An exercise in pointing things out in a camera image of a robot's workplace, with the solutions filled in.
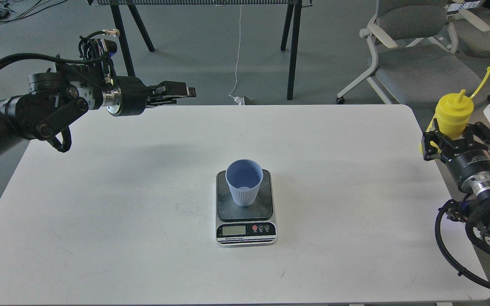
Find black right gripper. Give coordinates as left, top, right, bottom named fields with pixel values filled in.
left=422, top=122, right=490, bottom=194

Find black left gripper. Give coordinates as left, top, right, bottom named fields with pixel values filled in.
left=105, top=76, right=197, bottom=117

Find yellow squeeze bottle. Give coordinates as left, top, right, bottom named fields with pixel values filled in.
left=426, top=66, right=490, bottom=140

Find blue ribbed plastic cup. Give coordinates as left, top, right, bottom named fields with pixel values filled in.
left=225, top=159, right=264, bottom=207

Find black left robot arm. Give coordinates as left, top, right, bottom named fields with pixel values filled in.
left=0, top=29, right=196, bottom=156

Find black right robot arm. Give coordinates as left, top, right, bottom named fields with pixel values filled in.
left=422, top=119, right=490, bottom=289

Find digital kitchen scale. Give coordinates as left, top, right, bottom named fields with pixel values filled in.
left=215, top=169, right=277, bottom=247

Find grey office chair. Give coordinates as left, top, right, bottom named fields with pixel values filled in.
left=448, top=0, right=490, bottom=102
left=336, top=0, right=481, bottom=130

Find white hanging cable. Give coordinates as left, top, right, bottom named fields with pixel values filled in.
left=228, top=4, right=245, bottom=106

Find black metal frame table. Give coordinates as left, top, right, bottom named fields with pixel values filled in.
left=97, top=0, right=305, bottom=101

